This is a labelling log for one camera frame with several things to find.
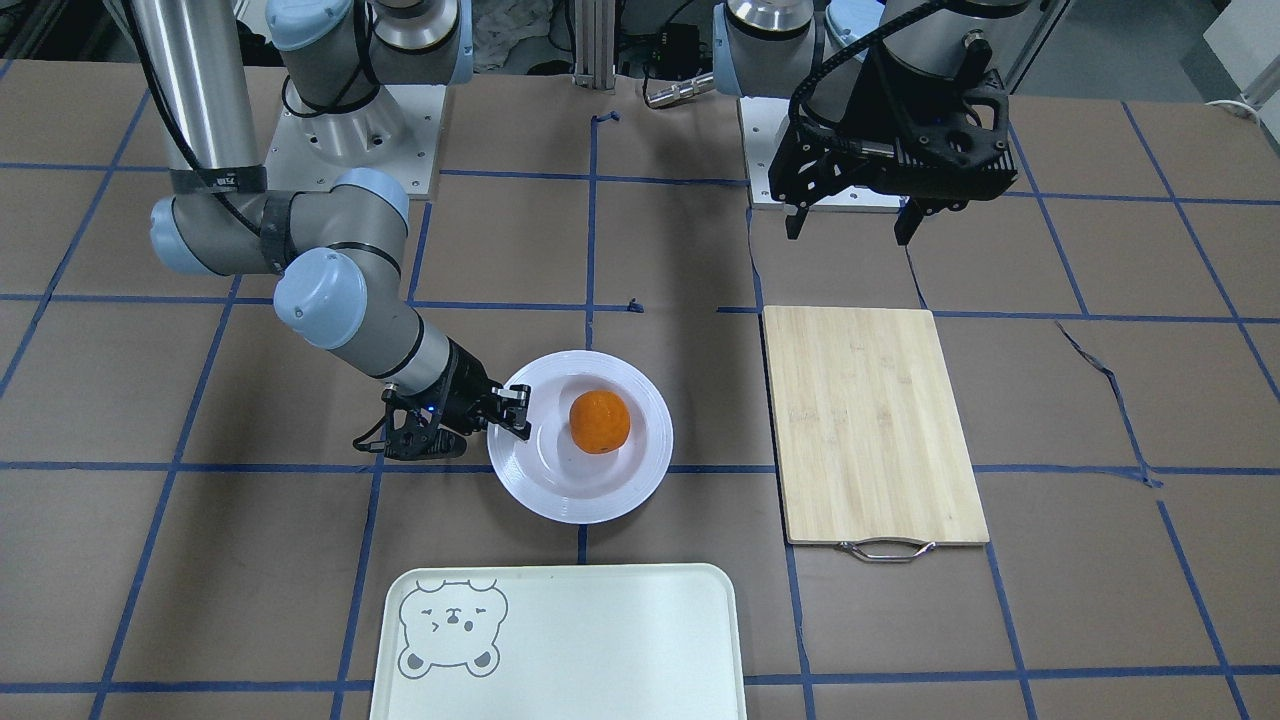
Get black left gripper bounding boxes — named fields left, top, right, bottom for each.
left=768, top=40, right=1018, bottom=246

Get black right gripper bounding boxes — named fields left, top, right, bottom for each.
left=380, top=340, right=532, bottom=461

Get white round plate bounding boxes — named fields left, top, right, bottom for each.
left=486, top=350, right=675, bottom=524

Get orange fruit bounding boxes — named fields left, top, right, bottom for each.
left=570, top=389, right=631, bottom=455

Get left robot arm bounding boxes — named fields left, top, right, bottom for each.
left=712, top=1, right=1027, bottom=246

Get cream bear tray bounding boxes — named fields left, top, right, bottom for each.
left=370, top=562, right=748, bottom=719

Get wooden cutting board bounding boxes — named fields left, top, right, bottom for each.
left=762, top=305, right=989, bottom=562

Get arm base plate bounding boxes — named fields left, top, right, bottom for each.
left=265, top=85, right=451, bottom=201
left=739, top=97, right=906, bottom=213

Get aluminium frame post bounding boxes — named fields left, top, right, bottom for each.
left=571, top=0, right=617, bottom=94

